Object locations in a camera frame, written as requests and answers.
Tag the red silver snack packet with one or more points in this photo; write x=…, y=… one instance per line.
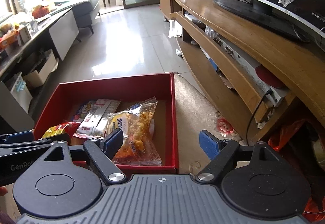
x=95, y=123

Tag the white paper bag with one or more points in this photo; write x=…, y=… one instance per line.
x=175, y=29

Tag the floral beige tablecloth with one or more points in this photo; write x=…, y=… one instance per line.
x=194, y=113

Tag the white cardboard box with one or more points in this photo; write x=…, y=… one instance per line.
x=41, y=70

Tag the white storage bin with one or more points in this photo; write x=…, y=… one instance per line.
x=19, y=91

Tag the wooden TV cabinet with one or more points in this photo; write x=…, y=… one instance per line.
x=225, y=83

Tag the yellow red snack bag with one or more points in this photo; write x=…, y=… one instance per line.
x=68, y=127

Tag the grey sofa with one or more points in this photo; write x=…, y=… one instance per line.
x=84, y=11

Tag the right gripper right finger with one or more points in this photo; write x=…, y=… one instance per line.
x=222, y=155

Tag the red cardboard box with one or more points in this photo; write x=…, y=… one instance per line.
x=67, y=98

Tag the black flat television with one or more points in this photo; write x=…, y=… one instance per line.
x=302, y=21

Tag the white set-top device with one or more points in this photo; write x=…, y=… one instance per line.
x=262, y=77

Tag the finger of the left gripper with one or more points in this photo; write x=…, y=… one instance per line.
x=19, y=137

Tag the dark long side table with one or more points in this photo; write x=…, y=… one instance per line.
x=58, y=34

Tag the blue cartoon snack packet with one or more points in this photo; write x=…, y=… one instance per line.
x=82, y=111

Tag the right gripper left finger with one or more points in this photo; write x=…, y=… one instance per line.
x=100, y=153

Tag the yellow puffed snack bag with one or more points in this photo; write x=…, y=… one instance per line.
x=137, y=125

